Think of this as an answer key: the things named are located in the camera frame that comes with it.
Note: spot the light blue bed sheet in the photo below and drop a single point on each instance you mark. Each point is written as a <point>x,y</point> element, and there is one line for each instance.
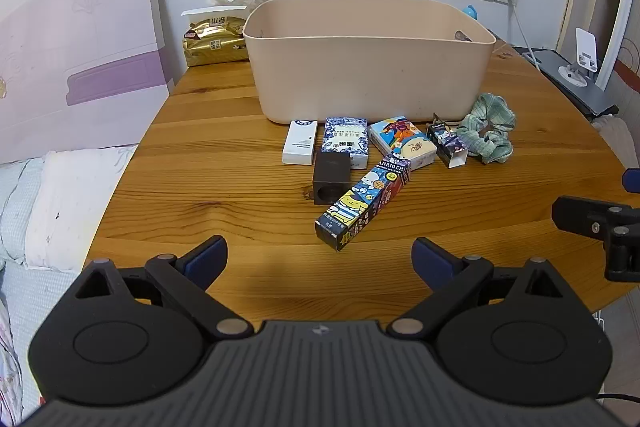
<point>20,297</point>

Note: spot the beige plastic storage bin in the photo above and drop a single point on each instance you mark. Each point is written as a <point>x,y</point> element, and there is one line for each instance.
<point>350,72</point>

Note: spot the green fabric scrunchie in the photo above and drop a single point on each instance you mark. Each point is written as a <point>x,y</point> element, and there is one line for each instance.
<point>500,109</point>

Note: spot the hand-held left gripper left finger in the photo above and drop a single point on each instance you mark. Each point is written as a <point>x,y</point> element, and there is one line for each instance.
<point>205,258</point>

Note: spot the small blue round object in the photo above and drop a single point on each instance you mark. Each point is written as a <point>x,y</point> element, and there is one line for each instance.
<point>470,11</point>

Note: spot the gold tissue pack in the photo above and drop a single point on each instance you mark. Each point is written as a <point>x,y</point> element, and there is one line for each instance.
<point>215,42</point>

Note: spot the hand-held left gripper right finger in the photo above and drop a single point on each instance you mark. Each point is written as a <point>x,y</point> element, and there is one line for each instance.
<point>432,263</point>

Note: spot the small white box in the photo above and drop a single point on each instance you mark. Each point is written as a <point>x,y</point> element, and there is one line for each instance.
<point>299,147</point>

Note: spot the purple white board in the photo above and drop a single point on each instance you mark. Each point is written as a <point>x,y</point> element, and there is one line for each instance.
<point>75,57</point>

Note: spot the white pillow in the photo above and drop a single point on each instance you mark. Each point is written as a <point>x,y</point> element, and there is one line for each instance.
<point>75,207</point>

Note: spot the long cartoon print box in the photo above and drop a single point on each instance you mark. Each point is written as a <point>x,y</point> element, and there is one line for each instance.
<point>360,207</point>

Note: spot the dark brown block box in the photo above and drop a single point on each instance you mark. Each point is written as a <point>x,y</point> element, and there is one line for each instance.
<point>330,177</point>

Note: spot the blue white patterned box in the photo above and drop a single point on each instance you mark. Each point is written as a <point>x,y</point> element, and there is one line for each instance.
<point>345,139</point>

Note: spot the grey laptop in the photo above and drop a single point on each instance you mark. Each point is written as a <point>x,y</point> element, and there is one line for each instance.
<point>575,89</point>

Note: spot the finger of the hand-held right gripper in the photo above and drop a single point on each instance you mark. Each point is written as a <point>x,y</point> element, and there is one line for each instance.
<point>632,181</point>
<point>582,214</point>

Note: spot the colourful cartoon card box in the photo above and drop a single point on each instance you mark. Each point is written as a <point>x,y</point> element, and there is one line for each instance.
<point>400,137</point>

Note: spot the small purple cartoon box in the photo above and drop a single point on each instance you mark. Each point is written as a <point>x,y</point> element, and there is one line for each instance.
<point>447,144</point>

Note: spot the white phone stand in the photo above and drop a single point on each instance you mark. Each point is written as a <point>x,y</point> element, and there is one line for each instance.
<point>585,47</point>

